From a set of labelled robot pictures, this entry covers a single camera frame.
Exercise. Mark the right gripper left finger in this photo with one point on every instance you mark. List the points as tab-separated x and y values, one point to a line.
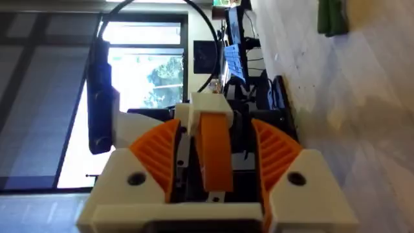
129	181

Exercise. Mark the black wall panel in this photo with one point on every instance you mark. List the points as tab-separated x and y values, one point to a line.
204	57

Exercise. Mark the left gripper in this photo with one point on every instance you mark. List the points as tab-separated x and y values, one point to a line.
129	129

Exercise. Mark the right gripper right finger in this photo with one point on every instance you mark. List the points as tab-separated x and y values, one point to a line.
310	194

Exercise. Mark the dark green object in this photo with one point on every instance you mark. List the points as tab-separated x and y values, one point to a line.
332	16

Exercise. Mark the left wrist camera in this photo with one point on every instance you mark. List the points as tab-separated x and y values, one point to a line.
99	97

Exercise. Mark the computer monitor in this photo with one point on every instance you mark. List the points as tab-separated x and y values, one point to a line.
235	48

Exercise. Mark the window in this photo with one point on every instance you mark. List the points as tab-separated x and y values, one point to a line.
142	32

